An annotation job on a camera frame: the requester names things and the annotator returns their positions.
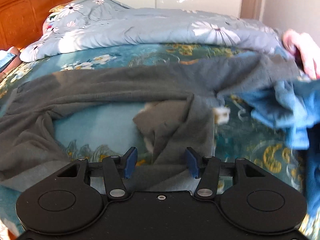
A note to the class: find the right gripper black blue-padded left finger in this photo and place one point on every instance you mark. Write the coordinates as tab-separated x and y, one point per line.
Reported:
115	169

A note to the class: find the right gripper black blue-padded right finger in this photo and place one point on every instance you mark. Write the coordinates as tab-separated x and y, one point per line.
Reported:
206	169

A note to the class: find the grey sweater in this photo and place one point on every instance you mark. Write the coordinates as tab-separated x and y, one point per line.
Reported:
186	96

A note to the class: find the blue fleece garment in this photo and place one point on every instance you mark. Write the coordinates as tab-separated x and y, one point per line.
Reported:
294	108

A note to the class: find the blue and pink pillow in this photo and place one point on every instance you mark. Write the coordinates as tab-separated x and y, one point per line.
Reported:
10	59

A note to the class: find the light blue floral quilt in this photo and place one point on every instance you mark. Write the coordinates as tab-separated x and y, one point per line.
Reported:
87	24

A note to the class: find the pink fleece garment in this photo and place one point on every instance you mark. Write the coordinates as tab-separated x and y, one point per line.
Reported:
304	45

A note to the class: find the orange wooden headboard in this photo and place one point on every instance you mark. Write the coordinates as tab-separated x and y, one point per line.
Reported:
22	21

